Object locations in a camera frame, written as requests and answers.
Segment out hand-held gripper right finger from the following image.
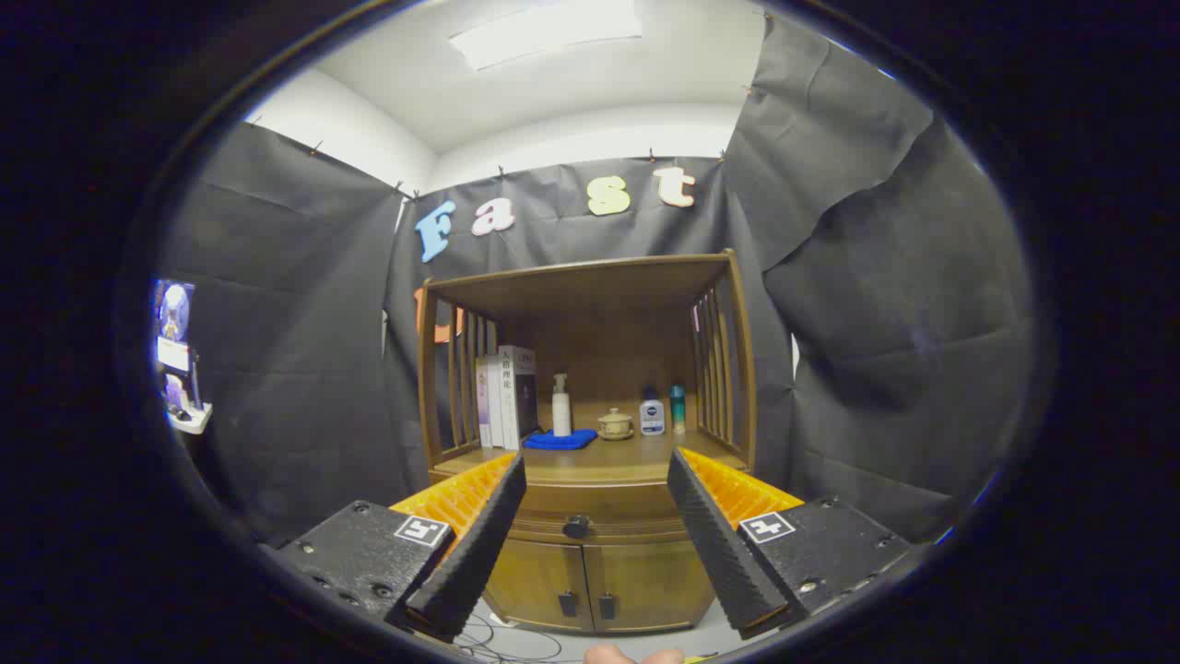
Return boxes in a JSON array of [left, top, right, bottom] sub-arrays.
[[667, 446, 914, 639]]

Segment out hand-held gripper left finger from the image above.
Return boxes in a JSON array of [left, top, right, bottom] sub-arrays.
[[261, 450, 527, 645]]

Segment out wooden drawer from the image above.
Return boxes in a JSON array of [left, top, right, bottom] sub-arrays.
[[505, 481, 703, 545]]

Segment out wooden cabinet door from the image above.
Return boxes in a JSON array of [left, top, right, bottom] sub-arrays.
[[481, 539, 596, 633], [583, 539, 718, 635]]

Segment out wooden countertop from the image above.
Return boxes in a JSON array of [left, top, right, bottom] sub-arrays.
[[433, 429, 748, 485]]

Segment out wooden cabinet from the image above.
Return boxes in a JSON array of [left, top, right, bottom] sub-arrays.
[[415, 249, 759, 635]]

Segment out blue folded cloth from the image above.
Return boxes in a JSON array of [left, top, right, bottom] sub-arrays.
[[523, 428, 598, 452]]

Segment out white cluttered side desk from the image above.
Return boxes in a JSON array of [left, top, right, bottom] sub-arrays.
[[152, 277, 215, 436]]

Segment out ceiling light panel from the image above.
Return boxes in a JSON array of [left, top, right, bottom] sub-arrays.
[[449, 0, 643, 72]]

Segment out black floor cables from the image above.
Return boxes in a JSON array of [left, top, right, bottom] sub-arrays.
[[456, 604, 565, 664]]

